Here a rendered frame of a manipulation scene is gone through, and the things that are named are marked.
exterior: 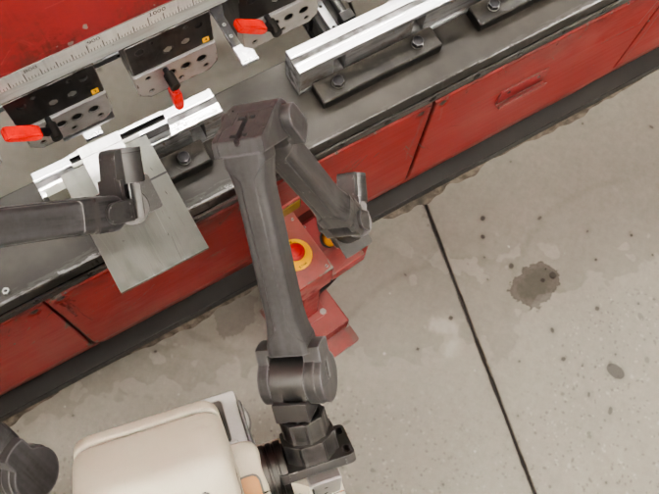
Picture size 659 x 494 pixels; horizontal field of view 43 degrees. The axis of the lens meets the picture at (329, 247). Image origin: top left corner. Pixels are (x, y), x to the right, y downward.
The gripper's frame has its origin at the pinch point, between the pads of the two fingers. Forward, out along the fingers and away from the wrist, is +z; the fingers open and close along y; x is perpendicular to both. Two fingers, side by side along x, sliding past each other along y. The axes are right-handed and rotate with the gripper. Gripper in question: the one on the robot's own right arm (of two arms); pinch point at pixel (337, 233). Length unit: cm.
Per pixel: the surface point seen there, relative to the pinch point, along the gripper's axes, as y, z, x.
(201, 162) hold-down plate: 27.8, -3.8, 16.6
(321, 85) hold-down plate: 28.4, -3.4, -13.8
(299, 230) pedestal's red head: 5.1, 3.5, 5.9
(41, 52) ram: 46, -52, 34
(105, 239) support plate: 23.1, -14.9, 41.1
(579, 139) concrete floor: -19, 79, -104
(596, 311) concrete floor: -65, 67, -71
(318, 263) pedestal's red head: -2.9, 1.5, 6.8
